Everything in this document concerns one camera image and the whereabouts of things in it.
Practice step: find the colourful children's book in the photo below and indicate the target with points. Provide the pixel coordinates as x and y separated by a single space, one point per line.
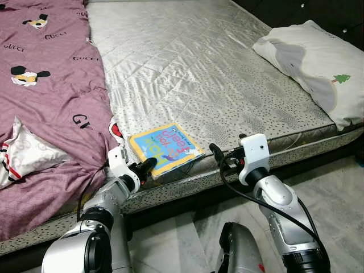
165 148

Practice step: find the white pillow with tree print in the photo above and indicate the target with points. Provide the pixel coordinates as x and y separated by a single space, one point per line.
318 62

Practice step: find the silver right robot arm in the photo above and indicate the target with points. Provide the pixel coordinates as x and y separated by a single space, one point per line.
278 199

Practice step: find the dark bed base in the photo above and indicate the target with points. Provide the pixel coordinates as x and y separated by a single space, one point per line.
187 205

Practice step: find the silver robot left leg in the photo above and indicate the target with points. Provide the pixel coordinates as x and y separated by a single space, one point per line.
120 250

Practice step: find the silver robot leg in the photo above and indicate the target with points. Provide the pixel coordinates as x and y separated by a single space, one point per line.
242 250
120 250

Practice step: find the silver robot right leg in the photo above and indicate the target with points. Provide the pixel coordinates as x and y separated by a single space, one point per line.
242 250

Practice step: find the grey quilted mattress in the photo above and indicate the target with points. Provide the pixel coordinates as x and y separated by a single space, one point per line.
187 62

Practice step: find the white plastic bag red print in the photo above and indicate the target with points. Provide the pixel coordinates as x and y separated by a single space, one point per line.
31 153

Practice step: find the pink cartoon print blanket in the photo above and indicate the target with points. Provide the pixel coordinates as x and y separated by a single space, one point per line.
51 85

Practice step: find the dark tufted headboard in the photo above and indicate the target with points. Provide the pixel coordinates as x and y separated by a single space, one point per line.
307 14

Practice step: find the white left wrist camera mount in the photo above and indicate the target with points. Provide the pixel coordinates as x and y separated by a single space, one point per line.
116 162

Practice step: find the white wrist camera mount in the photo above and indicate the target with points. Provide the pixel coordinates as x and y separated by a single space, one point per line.
116 162
254 151

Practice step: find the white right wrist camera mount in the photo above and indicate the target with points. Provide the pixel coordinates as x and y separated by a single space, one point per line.
254 151

